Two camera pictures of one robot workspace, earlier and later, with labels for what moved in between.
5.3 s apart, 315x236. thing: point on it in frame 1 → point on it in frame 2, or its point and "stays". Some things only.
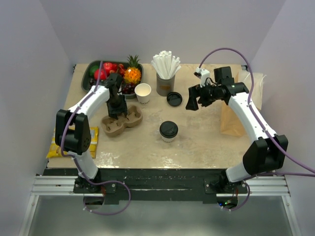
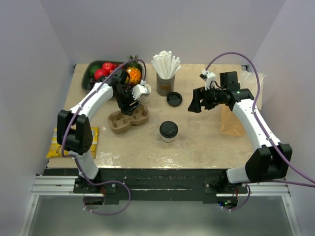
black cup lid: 168,129 stays
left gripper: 113,112 → 126,108
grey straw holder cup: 164,86 stays
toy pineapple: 132,74 stays
